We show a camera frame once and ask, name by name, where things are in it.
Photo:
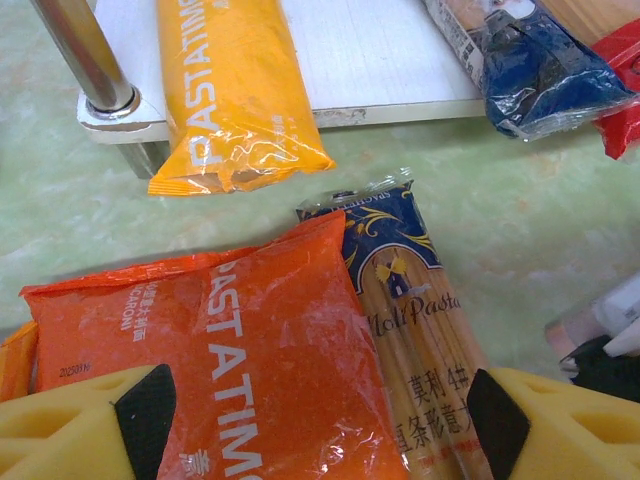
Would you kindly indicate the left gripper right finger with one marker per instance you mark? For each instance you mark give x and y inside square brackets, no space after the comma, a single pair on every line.
[575,435]

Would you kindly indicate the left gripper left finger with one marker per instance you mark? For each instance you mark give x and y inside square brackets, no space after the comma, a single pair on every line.
[75,430]

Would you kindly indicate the navy MoliPasta spaghetti pack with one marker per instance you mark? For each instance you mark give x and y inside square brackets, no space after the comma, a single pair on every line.
[410,310]

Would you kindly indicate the orange Pastatime macaroni bag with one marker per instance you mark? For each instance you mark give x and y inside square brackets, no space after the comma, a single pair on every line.
[280,350]

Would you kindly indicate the red spaghetti pack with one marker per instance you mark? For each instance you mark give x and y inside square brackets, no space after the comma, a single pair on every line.
[620,100]

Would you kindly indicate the blue-ended clear spaghetti pack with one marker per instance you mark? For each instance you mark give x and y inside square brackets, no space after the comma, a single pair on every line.
[540,85]

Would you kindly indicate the yellow Pastatime spaghetti pack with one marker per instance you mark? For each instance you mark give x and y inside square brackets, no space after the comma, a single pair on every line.
[230,90]

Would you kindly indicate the white two-tier shelf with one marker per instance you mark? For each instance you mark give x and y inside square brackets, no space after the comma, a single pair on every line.
[360,65]

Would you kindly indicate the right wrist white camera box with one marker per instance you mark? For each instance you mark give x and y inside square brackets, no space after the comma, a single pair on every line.
[622,305]

